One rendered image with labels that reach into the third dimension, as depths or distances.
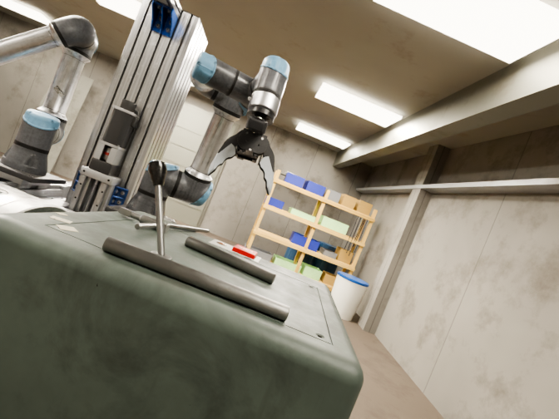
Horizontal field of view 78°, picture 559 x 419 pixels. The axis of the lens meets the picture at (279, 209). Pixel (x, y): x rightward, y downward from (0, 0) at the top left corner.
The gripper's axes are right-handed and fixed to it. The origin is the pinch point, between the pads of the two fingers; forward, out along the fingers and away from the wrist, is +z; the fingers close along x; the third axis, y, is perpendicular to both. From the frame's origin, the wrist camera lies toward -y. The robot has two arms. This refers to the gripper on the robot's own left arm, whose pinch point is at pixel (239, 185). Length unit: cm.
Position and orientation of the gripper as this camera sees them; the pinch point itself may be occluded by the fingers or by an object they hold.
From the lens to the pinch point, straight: 81.1
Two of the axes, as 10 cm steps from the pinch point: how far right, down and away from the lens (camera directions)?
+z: -2.7, 9.4, -2.2
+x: -9.4, -3.1, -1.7
